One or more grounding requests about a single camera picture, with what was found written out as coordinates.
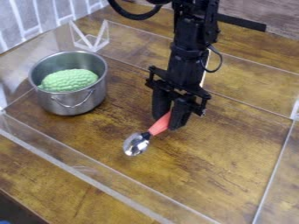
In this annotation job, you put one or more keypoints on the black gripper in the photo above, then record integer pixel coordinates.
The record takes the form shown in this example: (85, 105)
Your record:
(177, 92)

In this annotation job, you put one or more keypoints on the pink handled metal spoon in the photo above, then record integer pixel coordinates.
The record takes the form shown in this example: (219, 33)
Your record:
(136, 143)

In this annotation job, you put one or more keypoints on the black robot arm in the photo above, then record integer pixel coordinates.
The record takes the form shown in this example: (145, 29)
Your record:
(195, 25)

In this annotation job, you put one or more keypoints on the stainless steel pot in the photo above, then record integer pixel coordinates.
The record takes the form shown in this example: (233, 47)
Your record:
(80, 101)

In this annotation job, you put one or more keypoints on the green bumpy toy gourd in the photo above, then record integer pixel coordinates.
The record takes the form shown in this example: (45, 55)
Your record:
(68, 80)

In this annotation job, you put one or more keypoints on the black strip on table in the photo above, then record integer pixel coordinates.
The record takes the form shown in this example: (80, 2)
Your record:
(243, 23)

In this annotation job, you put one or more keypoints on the clear acrylic tray enclosure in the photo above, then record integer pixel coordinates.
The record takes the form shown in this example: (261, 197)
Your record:
(203, 173)

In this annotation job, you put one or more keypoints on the clear acrylic corner bracket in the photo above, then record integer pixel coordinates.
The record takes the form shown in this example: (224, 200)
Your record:
(89, 42)

